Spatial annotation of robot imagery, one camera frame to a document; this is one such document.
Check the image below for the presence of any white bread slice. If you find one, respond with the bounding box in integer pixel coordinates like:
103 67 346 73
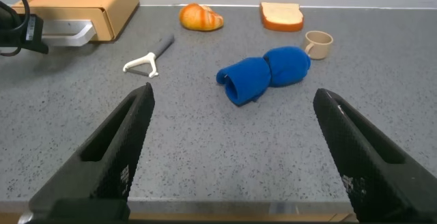
259 1 305 33

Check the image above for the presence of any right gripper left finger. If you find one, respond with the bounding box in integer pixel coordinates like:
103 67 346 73
18 82 156 224

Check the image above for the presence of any white peeler grey handle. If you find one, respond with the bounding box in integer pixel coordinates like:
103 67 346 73
122 33 176 79

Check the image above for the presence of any orange croissant bread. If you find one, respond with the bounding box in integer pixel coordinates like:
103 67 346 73
179 2 225 32

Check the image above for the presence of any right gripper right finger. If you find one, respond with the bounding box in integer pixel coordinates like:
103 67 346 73
312 87 437 223

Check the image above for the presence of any beige cup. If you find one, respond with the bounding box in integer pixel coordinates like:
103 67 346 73
302 30 335 61

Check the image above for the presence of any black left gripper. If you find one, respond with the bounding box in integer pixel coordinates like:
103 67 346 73
0 11 49 55

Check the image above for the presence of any blue rolled towel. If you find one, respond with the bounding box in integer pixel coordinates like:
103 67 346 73
215 45 312 107

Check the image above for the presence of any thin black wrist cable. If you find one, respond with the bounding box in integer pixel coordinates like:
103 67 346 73
0 0 31 58

